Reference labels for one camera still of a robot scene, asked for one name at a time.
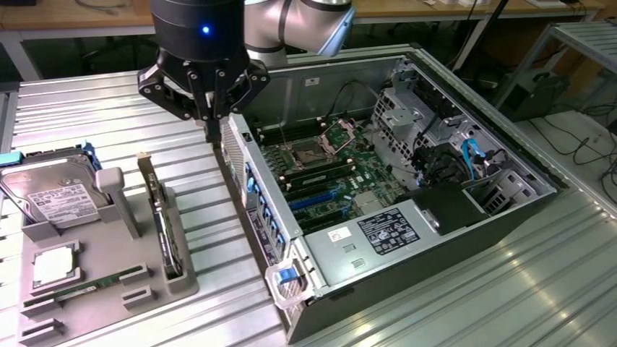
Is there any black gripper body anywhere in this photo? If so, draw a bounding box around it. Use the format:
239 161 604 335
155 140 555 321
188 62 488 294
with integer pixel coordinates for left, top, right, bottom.
150 0 254 95

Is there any CPU socket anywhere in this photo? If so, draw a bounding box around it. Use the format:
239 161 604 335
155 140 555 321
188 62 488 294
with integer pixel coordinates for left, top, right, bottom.
288 142 326 168

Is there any open socket cover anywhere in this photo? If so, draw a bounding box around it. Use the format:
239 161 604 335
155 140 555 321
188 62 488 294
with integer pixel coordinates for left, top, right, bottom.
316 118 362 150

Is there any blue disk carrier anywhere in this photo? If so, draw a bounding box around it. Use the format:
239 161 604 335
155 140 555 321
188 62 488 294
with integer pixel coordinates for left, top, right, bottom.
0 142 103 171

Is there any installed black RAM stick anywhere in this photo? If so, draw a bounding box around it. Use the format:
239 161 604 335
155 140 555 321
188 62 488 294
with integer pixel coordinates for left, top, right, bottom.
283 163 358 188

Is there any metal disk bay cage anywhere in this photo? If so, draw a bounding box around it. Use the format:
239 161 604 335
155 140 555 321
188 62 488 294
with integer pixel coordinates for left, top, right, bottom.
372 85 441 160

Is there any green motherboard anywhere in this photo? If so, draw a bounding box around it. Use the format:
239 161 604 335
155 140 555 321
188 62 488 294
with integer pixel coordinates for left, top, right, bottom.
258 118 421 233

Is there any blue expansion slot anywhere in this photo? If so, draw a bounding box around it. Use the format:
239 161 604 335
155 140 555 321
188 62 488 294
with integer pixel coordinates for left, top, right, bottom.
288 191 340 213

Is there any hard disk with label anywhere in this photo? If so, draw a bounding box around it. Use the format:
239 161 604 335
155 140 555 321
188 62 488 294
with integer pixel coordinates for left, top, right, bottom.
0 154 114 229

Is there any black graphics card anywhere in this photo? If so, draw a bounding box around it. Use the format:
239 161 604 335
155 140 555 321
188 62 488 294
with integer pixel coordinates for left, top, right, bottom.
136 151 186 280

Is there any silver chipset heatsink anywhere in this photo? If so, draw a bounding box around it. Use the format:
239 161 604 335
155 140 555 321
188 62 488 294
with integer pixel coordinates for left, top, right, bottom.
354 191 383 211

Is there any grey power supply unit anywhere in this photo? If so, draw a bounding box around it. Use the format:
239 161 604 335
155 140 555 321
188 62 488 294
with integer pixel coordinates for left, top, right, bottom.
302 200 441 291

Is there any silver CPU chip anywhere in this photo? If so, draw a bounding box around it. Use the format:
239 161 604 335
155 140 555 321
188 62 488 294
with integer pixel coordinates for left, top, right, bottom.
31 247 82 287

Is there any blue case latch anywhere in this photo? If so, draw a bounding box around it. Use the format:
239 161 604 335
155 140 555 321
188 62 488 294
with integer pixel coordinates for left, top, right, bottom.
274 266 298 287

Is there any open black PC case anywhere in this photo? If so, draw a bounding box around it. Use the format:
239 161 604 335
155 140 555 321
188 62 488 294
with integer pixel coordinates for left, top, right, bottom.
219 50 571 345

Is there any grey parts rack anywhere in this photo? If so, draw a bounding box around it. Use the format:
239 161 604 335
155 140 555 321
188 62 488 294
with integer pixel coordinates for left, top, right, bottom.
16 167 202 347

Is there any green RAM stick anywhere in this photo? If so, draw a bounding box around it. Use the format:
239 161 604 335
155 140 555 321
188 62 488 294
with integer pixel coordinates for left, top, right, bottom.
23 272 147 304

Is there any black box on floor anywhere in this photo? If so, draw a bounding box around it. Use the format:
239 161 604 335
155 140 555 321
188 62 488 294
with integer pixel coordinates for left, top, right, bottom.
509 71 571 122

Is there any black looped wire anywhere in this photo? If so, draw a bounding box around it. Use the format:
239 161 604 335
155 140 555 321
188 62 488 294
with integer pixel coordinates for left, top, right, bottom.
331 80 383 124

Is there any wooden desk with white frame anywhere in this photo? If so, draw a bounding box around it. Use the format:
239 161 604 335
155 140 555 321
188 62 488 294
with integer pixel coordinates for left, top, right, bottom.
0 0 156 82

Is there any wooden desk with black cables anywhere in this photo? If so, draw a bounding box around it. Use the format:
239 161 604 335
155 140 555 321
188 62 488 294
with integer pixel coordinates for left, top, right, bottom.
351 0 605 51

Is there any blue data wire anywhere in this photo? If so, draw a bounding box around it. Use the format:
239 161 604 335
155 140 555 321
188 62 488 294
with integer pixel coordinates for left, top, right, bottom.
461 138 489 182

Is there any metal slat shelf frame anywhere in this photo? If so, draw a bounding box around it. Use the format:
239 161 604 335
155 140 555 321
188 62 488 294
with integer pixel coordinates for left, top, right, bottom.
495 20 617 110

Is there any black floor cable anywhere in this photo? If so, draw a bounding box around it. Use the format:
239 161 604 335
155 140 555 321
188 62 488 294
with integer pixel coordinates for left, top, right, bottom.
528 118 617 184

